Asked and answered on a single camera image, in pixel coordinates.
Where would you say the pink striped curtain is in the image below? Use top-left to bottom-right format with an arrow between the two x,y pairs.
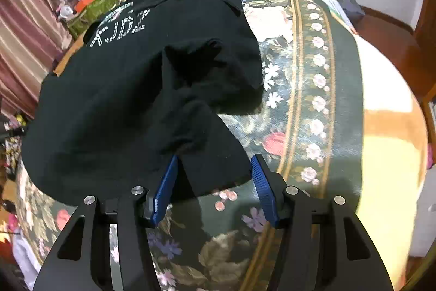
0,0 -> 74,112

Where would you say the green storage bag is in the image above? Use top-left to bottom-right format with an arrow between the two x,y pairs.
66,0 -> 124,40

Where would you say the wooden folding table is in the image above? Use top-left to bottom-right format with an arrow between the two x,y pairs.
53,38 -> 86,77

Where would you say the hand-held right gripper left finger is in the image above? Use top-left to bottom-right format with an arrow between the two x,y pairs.
32,155 -> 180,291

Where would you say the black t-shirt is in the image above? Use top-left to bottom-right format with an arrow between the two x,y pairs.
21,0 -> 265,198

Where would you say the floral blanket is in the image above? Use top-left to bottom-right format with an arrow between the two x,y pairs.
15,0 -> 366,291

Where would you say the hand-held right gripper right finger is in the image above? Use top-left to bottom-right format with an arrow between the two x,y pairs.
251,154 -> 396,291

